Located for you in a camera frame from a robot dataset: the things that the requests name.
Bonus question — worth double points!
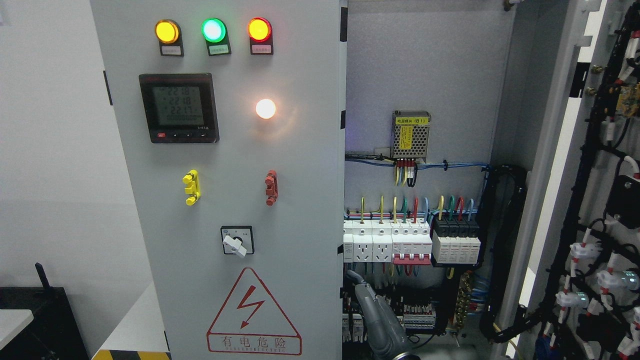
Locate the grey second robot hand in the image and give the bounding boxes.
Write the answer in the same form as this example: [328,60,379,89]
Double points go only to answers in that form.
[345,269,420,360]

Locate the grey cabinet door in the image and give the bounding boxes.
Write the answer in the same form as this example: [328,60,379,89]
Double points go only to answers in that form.
[90,0,346,360]
[513,0,639,360]

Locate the lower relay terminal row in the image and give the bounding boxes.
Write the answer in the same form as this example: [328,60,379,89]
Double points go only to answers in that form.
[340,285,438,344]

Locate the white socket breaker row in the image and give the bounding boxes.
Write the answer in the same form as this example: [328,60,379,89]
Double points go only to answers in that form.
[343,219,433,265]

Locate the black surge protector module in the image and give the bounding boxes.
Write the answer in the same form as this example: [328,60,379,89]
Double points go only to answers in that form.
[432,217,482,265]

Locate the red electric hazard sticker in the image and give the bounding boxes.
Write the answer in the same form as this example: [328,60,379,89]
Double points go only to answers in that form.
[206,267,303,356]

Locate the red terminal connector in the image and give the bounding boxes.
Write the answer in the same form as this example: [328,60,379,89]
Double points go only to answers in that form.
[264,170,279,207]

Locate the metal mesh power supply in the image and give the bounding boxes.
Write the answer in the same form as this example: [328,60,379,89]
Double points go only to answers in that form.
[390,111,431,160]

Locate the grey cabinet body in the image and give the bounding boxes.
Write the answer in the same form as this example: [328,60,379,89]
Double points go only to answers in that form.
[342,0,589,360]

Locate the yellow terminal connector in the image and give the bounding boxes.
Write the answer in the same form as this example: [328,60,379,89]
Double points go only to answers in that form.
[182,169,201,207]

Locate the white glowing indicator lamp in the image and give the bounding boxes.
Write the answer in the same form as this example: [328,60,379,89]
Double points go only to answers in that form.
[254,98,277,120]

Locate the black digital power meter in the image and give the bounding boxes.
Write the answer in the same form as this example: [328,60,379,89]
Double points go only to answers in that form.
[138,72,220,144]

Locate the black box at left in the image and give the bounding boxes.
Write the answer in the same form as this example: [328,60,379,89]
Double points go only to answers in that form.
[0,262,89,360]

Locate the red indicator lamp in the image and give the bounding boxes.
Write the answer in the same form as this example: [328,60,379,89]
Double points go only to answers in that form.
[247,17,274,55]

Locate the green indicator lamp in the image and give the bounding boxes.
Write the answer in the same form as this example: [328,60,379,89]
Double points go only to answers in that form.
[201,18,232,56]

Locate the amber indicator lamp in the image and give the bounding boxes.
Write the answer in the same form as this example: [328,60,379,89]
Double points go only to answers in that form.
[154,19,185,57]

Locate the right black cable harness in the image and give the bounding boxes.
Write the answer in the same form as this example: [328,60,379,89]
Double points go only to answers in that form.
[477,165,528,344]

